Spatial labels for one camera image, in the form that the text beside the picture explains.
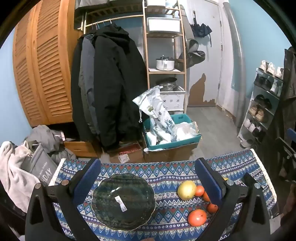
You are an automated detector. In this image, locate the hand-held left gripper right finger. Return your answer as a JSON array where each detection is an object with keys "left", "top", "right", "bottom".
[{"left": 195, "top": 158, "right": 271, "bottom": 241}]

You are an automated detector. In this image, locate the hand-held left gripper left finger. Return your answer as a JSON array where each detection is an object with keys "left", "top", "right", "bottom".
[{"left": 25, "top": 158, "right": 102, "bottom": 241}]

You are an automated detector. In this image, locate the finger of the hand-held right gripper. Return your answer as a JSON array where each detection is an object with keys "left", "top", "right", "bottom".
[{"left": 274, "top": 128, "right": 296, "bottom": 163}]

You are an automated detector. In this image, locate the dark green glass bowl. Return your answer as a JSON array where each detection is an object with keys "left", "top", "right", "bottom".
[{"left": 91, "top": 173, "right": 156, "bottom": 231}]

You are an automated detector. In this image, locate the wooden drawer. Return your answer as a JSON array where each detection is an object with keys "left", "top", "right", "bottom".
[{"left": 63, "top": 139, "right": 102, "bottom": 158}]

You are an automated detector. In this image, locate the white shoe rack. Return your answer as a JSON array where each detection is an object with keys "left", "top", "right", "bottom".
[{"left": 237, "top": 67, "right": 285, "bottom": 149}]

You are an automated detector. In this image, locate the blue patterned tablecloth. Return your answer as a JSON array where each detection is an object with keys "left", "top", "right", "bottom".
[{"left": 47, "top": 148, "right": 278, "bottom": 241}]

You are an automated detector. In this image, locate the cardboard box with red contents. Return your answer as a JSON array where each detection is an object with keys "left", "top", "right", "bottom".
[{"left": 107, "top": 141, "right": 145, "bottom": 164}]

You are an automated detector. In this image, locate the grey printed bag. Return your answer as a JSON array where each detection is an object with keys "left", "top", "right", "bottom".
[{"left": 20, "top": 144, "right": 58, "bottom": 186}]

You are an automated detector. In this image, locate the large cardboard box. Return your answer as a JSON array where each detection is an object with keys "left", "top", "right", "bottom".
[{"left": 143, "top": 141, "right": 199, "bottom": 163}]

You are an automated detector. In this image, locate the teal plastic basket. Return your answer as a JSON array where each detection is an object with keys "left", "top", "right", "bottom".
[{"left": 143, "top": 113, "right": 202, "bottom": 151}]

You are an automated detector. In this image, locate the clear plastic bag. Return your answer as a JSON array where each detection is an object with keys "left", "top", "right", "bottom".
[{"left": 172, "top": 122, "right": 200, "bottom": 141}]

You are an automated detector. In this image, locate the dark hanging coat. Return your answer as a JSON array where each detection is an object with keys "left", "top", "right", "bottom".
[{"left": 261, "top": 46, "right": 296, "bottom": 163}]

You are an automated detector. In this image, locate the grey clothes pile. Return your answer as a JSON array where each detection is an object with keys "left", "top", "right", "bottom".
[{"left": 24, "top": 125, "right": 78, "bottom": 166}]

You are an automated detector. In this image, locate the shoe rack with shoes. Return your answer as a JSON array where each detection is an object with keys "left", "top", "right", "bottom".
[{"left": 240, "top": 60, "right": 284, "bottom": 149}]

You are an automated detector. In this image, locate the white fleece garment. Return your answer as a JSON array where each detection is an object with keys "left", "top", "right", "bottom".
[{"left": 0, "top": 141, "right": 41, "bottom": 210}]

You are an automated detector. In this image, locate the white patterned box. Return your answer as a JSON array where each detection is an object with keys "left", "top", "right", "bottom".
[{"left": 159, "top": 87, "right": 186, "bottom": 112}]

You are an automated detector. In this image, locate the white printed bag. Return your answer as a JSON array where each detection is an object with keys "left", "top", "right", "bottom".
[{"left": 132, "top": 85, "right": 176, "bottom": 142}]

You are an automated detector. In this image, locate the metal pipe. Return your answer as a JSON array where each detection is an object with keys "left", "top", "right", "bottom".
[{"left": 222, "top": 0, "right": 245, "bottom": 128}]

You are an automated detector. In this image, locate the black coat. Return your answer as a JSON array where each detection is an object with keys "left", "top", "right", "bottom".
[{"left": 70, "top": 23, "right": 148, "bottom": 151}]

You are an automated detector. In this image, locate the metal pot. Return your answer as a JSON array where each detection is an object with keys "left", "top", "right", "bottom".
[{"left": 159, "top": 77, "right": 178, "bottom": 92}]

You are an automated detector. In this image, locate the grey coat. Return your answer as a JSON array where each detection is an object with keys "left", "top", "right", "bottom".
[{"left": 79, "top": 35, "right": 100, "bottom": 136}]

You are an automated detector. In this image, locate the white door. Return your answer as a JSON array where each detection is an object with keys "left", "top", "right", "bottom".
[{"left": 186, "top": 0, "right": 223, "bottom": 107}]

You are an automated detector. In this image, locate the wooden louvered wardrobe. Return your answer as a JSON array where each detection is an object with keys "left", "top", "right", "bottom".
[{"left": 12, "top": 0, "right": 87, "bottom": 128}]

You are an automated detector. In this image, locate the white pot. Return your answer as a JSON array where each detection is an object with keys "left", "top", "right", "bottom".
[{"left": 156, "top": 56, "right": 175, "bottom": 71}]

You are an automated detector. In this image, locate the wooden shelf rack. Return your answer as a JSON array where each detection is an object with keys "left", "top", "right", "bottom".
[{"left": 142, "top": 0, "right": 188, "bottom": 114}]

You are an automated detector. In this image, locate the black umbrella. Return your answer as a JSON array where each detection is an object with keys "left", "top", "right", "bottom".
[{"left": 190, "top": 22, "right": 213, "bottom": 39}]

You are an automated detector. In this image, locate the white storage box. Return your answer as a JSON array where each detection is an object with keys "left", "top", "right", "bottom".
[{"left": 147, "top": 17, "right": 181, "bottom": 33}]

